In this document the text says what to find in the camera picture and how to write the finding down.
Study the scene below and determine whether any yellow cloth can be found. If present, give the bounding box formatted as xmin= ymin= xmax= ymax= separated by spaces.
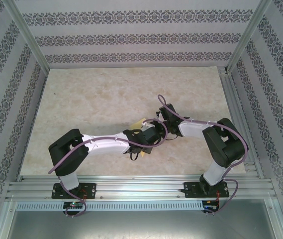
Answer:
xmin=130 ymin=118 xmax=154 ymax=158

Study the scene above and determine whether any grey metal sheet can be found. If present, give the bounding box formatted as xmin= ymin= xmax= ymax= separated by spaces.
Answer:
xmin=5 ymin=199 xmax=283 ymax=239

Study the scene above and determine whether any aluminium mounting rail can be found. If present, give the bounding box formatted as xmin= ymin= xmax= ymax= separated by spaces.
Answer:
xmin=5 ymin=175 xmax=278 ymax=200

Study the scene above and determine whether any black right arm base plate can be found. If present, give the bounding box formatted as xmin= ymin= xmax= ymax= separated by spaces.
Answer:
xmin=183 ymin=181 xmax=230 ymax=199

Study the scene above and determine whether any aluminium side rail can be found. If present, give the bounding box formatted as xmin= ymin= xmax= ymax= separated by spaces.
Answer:
xmin=217 ymin=66 xmax=266 ymax=179

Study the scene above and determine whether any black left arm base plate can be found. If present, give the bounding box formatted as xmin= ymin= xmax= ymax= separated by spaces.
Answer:
xmin=52 ymin=182 xmax=97 ymax=200

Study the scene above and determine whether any slotted white cable duct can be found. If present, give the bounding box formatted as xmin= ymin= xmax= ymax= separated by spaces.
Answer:
xmin=15 ymin=200 xmax=204 ymax=212

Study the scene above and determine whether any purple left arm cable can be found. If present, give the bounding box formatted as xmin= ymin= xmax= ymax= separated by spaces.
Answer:
xmin=48 ymin=119 xmax=169 ymax=219

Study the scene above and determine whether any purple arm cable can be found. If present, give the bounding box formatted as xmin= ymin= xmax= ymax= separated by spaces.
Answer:
xmin=157 ymin=94 xmax=248 ymax=216
xmin=48 ymin=119 xmax=169 ymax=219

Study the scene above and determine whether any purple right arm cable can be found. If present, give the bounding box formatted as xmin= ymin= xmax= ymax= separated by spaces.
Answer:
xmin=157 ymin=94 xmax=248 ymax=216

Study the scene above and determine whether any aluminium frame post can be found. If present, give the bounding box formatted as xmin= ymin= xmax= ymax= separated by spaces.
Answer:
xmin=225 ymin=0 xmax=273 ymax=73
xmin=2 ymin=0 xmax=52 ymax=73

